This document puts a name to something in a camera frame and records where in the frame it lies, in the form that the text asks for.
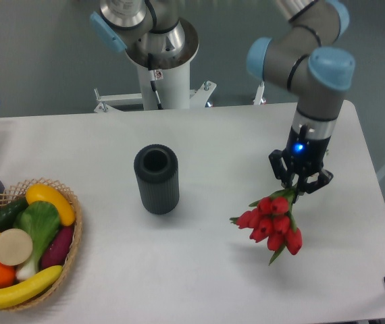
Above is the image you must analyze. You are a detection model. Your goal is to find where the dark grey ribbed vase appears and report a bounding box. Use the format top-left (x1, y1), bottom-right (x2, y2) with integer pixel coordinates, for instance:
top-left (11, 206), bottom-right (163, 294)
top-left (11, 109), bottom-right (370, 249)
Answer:
top-left (134, 144), bottom-right (180, 215)

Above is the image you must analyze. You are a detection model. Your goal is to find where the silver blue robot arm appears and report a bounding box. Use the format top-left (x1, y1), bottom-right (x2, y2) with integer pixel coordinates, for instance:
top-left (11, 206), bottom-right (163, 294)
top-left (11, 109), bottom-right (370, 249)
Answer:
top-left (90, 1), bottom-right (355, 195)

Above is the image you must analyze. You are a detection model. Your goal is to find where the green bok choy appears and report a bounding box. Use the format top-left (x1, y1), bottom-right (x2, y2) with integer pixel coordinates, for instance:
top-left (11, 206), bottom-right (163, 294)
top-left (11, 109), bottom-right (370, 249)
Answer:
top-left (13, 201), bottom-right (60, 281)

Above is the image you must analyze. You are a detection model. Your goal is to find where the black cable on pedestal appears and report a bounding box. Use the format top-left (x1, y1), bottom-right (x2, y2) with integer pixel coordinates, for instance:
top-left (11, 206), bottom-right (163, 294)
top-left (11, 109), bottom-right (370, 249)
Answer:
top-left (147, 53), bottom-right (163, 110)

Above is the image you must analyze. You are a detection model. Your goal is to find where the beige round disc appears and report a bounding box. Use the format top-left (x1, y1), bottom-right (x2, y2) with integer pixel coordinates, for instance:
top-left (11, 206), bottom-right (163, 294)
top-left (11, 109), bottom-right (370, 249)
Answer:
top-left (0, 228), bottom-right (33, 266)

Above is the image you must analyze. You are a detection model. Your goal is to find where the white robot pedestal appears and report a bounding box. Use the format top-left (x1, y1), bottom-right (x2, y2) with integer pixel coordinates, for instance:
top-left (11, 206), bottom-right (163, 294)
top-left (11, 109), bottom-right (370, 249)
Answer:
top-left (90, 13), bottom-right (217, 113)

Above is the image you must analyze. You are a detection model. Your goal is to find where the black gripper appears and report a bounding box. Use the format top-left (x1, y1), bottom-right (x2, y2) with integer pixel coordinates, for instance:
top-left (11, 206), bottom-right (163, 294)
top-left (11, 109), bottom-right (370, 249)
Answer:
top-left (269, 128), bottom-right (334, 200)

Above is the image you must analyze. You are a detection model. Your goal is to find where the red tulip bouquet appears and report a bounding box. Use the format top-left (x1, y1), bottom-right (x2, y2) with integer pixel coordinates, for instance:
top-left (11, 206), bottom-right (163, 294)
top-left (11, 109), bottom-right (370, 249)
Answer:
top-left (230, 187), bottom-right (303, 265)

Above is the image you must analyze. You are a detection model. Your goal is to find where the woven wicker basket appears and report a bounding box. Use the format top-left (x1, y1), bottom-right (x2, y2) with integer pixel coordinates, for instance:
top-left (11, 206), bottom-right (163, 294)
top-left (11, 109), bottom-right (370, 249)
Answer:
top-left (0, 178), bottom-right (82, 311)

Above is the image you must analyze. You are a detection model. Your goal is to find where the purple sweet potato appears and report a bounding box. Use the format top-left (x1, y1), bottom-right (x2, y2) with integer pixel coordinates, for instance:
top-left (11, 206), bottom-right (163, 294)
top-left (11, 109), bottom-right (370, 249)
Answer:
top-left (40, 226), bottom-right (74, 269)

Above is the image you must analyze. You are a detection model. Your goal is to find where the yellow banana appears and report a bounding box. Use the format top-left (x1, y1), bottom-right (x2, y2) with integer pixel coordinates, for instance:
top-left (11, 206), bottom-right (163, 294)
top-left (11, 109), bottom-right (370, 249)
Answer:
top-left (0, 265), bottom-right (63, 309)

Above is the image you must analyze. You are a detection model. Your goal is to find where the green cucumber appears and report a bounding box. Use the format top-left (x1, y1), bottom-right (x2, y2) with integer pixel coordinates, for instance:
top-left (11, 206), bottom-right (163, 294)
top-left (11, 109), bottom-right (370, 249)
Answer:
top-left (0, 197), bottom-right (28, 232)

